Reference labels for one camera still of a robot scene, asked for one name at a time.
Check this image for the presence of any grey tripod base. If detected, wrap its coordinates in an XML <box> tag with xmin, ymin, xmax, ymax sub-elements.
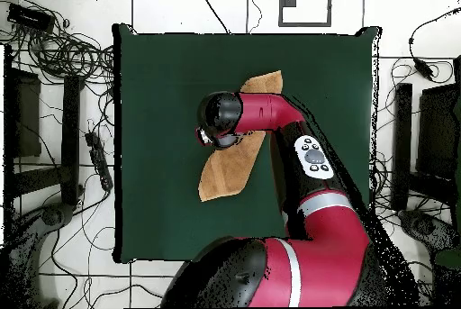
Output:
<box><xmin>0</xmin><ymin>203</ymin><xmax>77</xmax><ymax>308</ymax></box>
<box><xmin>397</xmin><ymin>208</ymin><xmax>461</xmax><ymax>270</ymax></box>

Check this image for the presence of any black stand frame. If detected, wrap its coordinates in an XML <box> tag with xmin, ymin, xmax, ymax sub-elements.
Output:
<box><xmin>3</xmin><ymin>44</ymin><xmax>86</xmax><ymax>213</ymax></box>
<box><xmin>390</xmin><ymin>55</ymin><xmax>461</xmax><ymax>213</ymax></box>

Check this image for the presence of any long black power strip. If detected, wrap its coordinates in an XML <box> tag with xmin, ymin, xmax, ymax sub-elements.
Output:
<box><xmin>85</xmin><ymin>131</ymin><xmax>114</xmax><ymax>193</ymax></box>

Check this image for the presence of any black inline cable adapter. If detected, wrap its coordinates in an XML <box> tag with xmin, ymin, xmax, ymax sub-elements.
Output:
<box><xmin>412</xmin><ymin>57</ymin><xmax>435</xmax><ymax>81</ymax></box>

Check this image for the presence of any tan terry towel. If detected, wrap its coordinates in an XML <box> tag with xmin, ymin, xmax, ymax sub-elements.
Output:
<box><xmin>197</xmin><ymin>69</ymin><xmax>285</xmax><ymax>203</ymax></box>

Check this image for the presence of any black box device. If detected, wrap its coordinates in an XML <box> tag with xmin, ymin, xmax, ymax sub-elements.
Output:
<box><xmin>6</xmin><ymin>2</ymin><xmax>56</xmax><ymax>33</ymax></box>

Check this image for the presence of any dark green table cloth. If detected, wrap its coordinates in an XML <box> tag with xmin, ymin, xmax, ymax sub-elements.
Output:
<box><xmin>113</xmin><ymin>22</ymin><xmax>383</xmax><ymax>265</ymax></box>

